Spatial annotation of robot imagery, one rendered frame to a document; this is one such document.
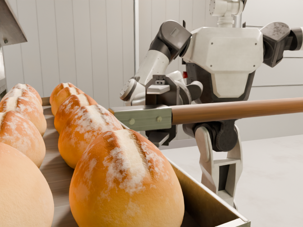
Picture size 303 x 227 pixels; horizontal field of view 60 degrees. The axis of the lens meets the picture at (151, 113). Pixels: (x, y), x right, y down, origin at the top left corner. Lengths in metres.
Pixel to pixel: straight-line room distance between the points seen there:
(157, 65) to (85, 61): 2.57
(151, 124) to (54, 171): 0.17
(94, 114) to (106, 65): 3.26
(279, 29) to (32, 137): 1.05
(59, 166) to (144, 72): 0.69
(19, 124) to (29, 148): 0.02
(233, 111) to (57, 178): 0.31
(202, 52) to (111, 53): 2.61
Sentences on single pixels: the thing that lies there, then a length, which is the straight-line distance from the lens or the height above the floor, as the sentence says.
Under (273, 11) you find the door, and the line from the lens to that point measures 4.69.
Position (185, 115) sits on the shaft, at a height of 1.20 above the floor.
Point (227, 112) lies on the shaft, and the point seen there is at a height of 1.20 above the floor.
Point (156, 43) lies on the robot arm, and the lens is 0.98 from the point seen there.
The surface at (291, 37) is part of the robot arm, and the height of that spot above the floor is 1.37.
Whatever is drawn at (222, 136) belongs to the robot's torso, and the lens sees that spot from 1.07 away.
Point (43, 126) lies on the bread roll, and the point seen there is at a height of 1.20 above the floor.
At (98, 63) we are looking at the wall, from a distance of 3.48.
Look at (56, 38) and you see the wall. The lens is 3.46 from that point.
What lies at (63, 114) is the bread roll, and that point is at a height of 1.22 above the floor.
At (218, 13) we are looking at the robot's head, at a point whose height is 1.45.
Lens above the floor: 1.28
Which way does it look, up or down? 11 degrees down
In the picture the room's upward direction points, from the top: straight up
